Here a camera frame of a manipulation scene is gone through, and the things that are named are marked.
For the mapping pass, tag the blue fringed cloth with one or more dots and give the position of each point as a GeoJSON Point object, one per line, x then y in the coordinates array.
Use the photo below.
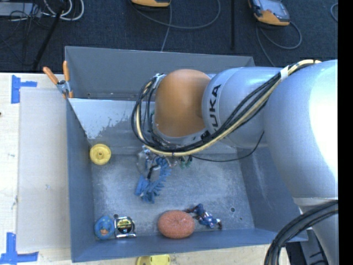
{"type": "Point", "coordinates": [150, 189]}

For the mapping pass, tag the yellow and chrome tape measure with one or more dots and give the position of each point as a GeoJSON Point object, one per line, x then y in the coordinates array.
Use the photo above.
{"type": "Point", "coordinates": [124, 227]}

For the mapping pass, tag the grey metal bin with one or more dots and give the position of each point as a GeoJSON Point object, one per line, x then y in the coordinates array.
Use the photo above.
{"type": "Point", "coordinates": [209, 184]}

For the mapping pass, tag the blue round toy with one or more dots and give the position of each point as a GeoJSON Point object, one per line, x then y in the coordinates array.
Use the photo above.
{"type": "Point", "coordinates": [104, 226]}

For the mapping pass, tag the blue and red toy figure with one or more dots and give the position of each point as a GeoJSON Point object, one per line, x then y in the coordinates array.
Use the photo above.
{"type": "Point", "coordinates": [205, 217]}

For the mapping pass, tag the yellow plastic wheel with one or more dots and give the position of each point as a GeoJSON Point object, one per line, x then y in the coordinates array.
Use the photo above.
{"type": "Point", "coordinates": [97, 154]}

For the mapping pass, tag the copper scouring pad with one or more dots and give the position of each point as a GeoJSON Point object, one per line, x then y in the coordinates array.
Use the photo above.
{"type": "Point", "coordinates": [176, 224]}

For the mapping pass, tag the pale flat board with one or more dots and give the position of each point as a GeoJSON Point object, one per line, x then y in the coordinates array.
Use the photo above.
{"type": "Point", "coordinates": [41, 153]}

